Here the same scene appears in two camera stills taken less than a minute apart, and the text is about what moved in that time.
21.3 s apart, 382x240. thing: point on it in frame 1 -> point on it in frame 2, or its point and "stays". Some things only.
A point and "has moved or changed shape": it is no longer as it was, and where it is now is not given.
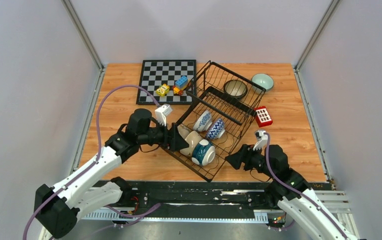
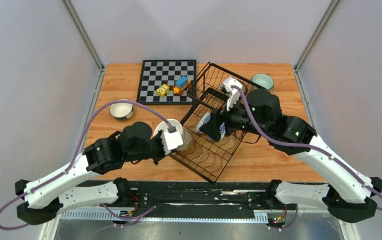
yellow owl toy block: x=163 y=89 stays
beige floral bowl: x=192 y=138 has moved or changed shape
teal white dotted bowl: x=204 y=153 -> x=122 y=110
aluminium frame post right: x=332 y=7 stays
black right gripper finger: x=241 y=156 -> x=212 y=128
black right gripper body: x=256 y=159 -> x=237 y=119
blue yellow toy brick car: x=181 y=85 stays
